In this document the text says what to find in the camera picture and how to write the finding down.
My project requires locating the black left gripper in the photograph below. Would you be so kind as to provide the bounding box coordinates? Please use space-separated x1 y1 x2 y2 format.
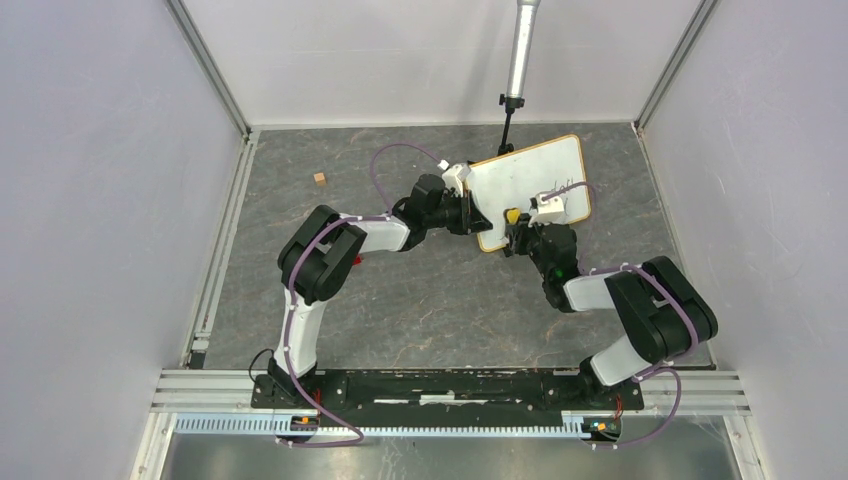
424 190 491 236

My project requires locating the yellow whiteboard eraser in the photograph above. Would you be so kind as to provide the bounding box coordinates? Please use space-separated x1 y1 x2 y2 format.
504 208 522 225

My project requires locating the yellow framed whiteboard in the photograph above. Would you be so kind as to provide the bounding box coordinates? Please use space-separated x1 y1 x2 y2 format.
464 134 592 253

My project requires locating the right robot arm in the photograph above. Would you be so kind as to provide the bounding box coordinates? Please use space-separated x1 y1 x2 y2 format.
504 220 718 408

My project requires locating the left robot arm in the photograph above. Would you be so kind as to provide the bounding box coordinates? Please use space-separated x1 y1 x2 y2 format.
268 174 493 408

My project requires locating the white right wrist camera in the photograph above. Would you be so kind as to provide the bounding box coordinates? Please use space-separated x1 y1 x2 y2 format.
528 193 566 226

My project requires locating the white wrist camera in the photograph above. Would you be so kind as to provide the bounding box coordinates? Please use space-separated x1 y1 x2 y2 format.
528 193 566 226
437 159 471 197

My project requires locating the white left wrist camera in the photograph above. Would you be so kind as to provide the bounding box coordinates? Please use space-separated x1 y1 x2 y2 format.
437 159 471 197

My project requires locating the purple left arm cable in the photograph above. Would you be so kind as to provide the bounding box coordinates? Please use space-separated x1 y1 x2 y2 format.
283 142 367 450

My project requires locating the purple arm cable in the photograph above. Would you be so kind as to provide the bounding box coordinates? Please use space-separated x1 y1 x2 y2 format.
539 180 701 452
283 142 367 450

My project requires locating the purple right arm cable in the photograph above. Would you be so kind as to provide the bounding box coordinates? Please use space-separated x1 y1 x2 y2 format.
539 180 701 452

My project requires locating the silver camera pole stand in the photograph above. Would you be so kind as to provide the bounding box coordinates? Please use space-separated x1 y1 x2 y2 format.
496 0 542 156

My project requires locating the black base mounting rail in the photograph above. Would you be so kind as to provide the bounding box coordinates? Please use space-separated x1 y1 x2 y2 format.
251 368 645 428

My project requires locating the slotted cable duct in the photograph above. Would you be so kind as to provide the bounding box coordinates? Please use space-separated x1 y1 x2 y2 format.
173 413 624 439

